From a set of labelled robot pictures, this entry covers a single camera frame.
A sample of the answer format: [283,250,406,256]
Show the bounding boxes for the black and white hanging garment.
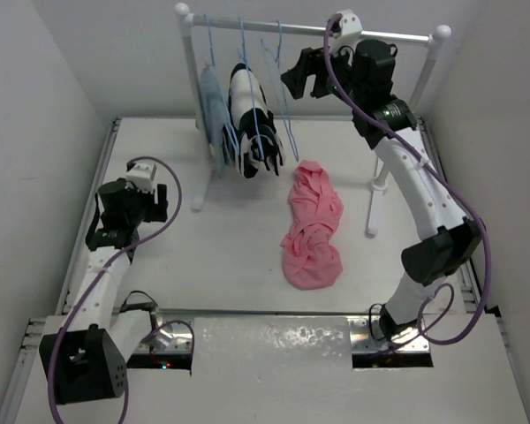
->
[228,62,285,179]

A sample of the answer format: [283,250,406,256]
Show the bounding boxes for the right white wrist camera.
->
[329,9,363,47]

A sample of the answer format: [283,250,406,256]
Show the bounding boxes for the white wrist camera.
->
[125,163,156,193]
[329,9,363,47]

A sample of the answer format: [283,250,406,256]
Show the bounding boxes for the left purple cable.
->
[48,155,183,424]

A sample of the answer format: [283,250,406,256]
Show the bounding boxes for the blue wire hanger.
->
[261,21,300,162]

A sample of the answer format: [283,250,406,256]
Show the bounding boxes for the metal base plate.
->
[347,314,430,355]
[133,309,196,356]

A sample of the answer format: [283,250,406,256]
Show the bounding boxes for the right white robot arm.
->
[281,40,481,339]

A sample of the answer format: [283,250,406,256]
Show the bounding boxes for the blue hanger with striped garment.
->
[238,18,265,161]

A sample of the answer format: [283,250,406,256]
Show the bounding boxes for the purple cable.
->
[48,155,183,424]
[324,12,489,354]

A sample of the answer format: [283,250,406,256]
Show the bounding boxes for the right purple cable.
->
[324,12,489,354]

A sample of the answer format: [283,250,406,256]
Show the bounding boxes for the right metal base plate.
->
[347,314,430,355]

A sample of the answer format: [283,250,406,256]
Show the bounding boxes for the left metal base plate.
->
[133,309,196,356]

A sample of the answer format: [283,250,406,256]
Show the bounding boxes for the white clothes rack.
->
[175,3,452,238]

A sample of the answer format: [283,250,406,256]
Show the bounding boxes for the light blue hanging garment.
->
[199,64,231,178]

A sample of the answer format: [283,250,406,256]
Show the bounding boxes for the pink t shirt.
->
[281,160,344,291]

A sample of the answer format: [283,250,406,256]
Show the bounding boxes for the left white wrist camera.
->
[125,163,156,193]

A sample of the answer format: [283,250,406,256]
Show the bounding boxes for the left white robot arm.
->
[39,178,169,405]

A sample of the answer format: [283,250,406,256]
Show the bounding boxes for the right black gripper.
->
[282,36,365,108]

